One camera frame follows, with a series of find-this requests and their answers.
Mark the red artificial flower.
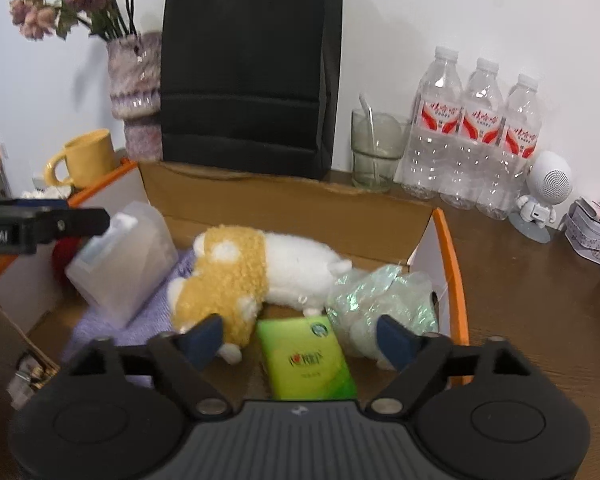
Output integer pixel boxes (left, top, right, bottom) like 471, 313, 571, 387
50, 237, 83, 282

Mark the iridescent plastic bag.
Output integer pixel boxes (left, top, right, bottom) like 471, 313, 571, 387
325, 264, 439, 370

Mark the yellow white plush toy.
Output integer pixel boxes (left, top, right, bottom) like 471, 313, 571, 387
166, 226, 353, 364

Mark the translucent plastic container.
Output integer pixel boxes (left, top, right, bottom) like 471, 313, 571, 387
66, 202, 178, 328

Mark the green tissue pack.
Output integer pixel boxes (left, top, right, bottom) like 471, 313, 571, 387
257, 316, 358, 401

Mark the white tissue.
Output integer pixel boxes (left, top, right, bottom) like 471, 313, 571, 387
20, 185, 72, 200

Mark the purple knitted cloth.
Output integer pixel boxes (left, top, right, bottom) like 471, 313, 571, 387
60, 249, 195, 364

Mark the orange cardboard pumpkin box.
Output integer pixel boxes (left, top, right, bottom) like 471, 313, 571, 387
0, 162, 468, 404

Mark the yellow ceramic mug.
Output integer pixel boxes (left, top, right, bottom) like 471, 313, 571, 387
43, 129, 119, 190

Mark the left clear water bottle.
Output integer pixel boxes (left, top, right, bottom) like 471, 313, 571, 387
400, 47, 463, 200

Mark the clear water bottle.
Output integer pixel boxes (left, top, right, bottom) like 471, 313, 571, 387
400, 47, 463, 200
439, 58, 503, 210
477, 74, 542, 220

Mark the pink marbled ceramic vase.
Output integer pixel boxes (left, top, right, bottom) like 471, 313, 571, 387
107, 32, 163, 160

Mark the grey printed tin box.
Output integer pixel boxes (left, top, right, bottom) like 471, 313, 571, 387
564, 197, 600, 265

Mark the green tinted drinking glass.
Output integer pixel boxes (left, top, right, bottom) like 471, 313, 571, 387
351, 110, 408, 193

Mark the white robot figurine speaker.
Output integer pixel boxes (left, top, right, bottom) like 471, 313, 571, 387
508, 151, 572, 245

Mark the middle clear water bottle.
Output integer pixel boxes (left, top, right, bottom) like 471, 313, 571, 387
439, 58, 503, 210

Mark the right clear water bottle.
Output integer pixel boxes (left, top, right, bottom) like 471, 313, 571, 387
477, 74, 542, 220

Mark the dried rose bouquet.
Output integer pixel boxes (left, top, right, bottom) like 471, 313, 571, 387
9, 0, 137, 42

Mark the clear spoon in glass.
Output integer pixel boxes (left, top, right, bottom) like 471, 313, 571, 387
358, 92, 380, 185

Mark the black paper shopping bag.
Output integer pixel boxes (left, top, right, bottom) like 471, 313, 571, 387
160, 0, 343, 179

